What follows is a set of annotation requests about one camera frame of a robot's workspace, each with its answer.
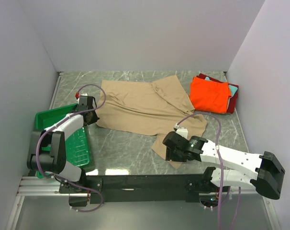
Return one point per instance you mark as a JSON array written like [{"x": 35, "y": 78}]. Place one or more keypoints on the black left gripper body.
[{"x": 94, "y": 117}]

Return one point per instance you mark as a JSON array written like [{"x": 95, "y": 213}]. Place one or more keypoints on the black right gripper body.
[{"x": 176, "y": 155}]

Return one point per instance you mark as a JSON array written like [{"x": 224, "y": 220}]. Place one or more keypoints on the beige t shirt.
[{"x": 147, "y": 108}]

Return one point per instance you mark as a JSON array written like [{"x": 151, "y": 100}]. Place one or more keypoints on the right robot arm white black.
[{"x": 263, "y": 172}]

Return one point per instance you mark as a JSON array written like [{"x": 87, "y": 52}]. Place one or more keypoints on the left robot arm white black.
[{"x": 53, "y": 128}]

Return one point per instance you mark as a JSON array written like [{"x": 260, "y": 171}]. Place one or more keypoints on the green plastic tray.
[{"x": 77, "y": 151}]

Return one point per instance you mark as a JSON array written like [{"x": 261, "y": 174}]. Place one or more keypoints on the orange folded t shirt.
[{"x": 210, "y": 96}]

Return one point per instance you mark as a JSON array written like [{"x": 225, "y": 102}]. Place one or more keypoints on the dark red folded t shirt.
[{"x": 231, "y": 102}]

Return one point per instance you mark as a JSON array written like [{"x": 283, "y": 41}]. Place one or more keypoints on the teal folded t shirt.
[{"x": 232, "y": 88}]

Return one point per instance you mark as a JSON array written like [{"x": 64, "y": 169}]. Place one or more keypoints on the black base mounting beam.
[{"x": 140, "y": 188}]

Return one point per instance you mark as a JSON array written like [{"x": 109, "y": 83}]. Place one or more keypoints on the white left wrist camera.
[{"x": 78, "y": 95}]

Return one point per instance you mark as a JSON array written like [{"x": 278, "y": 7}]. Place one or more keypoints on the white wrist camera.
[
  {"x": 182, "y": 131},
  {"x": 78, "y": 95}
]

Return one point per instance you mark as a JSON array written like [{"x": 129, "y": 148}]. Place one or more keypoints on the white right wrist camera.
[{"x": 182, "y": 131}]

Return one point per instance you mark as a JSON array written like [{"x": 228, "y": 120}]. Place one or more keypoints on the aluminium frame rail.
[{"x": 33, "y": 186}]

